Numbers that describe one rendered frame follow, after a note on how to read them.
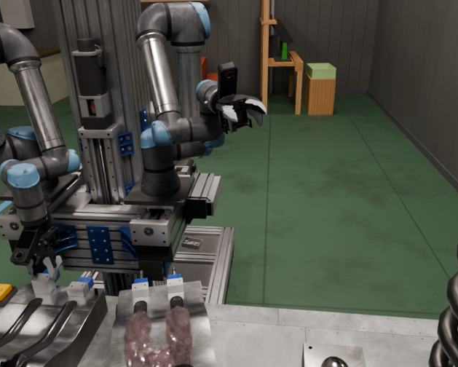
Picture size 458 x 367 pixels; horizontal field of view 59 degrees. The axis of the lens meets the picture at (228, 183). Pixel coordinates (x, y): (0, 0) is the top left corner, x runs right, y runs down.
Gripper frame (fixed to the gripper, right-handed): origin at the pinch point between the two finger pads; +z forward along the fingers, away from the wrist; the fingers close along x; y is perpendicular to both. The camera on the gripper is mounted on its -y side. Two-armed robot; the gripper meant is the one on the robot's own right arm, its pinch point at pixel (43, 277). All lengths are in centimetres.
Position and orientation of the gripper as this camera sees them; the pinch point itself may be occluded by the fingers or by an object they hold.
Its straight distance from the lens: 138.3
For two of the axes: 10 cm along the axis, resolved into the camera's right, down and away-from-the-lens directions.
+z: 0.1, 9.1, 4.2
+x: -9.9, -0.4, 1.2
